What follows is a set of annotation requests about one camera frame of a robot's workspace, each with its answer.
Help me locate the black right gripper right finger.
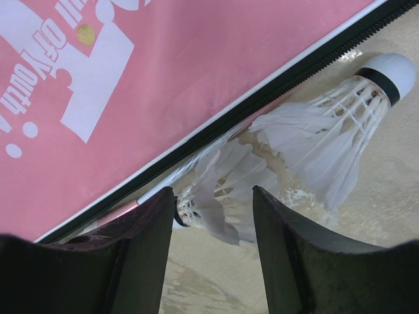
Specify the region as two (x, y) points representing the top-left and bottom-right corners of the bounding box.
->
(253, 186), (418, 313)

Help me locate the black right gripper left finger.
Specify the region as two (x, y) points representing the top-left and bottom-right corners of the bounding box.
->
(1, 187), (173, 313)

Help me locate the white feather shuttlecock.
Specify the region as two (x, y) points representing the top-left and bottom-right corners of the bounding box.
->
(249, 53), (416, 211)
(176, 139), (278, 245)

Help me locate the pink racket under bag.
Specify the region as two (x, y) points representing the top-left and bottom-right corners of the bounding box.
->
(78, 94), (292, 236)

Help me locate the pink racket cover bag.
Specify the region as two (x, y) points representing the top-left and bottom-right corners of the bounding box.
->
(1, 1), (416, 242)

